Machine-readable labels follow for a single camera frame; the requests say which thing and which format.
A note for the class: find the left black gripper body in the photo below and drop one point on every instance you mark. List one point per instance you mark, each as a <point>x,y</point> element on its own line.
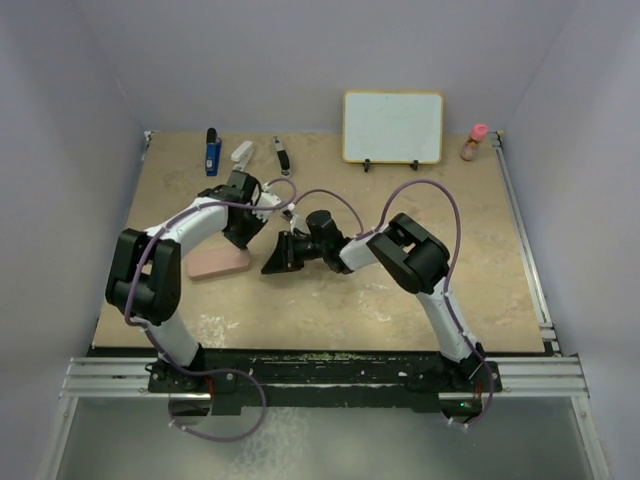
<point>242,233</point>

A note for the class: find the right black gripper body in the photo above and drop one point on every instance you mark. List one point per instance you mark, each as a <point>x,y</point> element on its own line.
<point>303,249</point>

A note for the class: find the pink glasses case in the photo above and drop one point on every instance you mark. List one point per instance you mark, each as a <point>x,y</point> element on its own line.
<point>216,262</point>

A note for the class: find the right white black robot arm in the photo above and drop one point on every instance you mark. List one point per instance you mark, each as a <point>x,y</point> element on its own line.
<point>415,259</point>

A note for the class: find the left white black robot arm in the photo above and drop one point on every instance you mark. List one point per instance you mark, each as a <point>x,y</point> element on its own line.
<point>145,279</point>

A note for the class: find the white stapler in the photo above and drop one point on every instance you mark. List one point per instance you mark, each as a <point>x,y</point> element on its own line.
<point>242,155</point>

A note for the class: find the blue black stapler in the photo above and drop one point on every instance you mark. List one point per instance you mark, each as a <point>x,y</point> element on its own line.
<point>212,152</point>

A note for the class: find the small whiteboard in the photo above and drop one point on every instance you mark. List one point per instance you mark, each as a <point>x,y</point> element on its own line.
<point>393,127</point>

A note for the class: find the pink capped small bottle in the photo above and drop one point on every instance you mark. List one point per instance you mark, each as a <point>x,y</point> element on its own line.
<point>471,146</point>

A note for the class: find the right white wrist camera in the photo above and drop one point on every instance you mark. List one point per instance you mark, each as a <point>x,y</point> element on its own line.
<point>289,213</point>

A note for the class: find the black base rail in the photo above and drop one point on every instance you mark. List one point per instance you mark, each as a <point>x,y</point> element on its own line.
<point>227,380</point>

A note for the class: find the aluminium frame rail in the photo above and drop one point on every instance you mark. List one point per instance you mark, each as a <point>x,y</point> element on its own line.
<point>544,432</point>

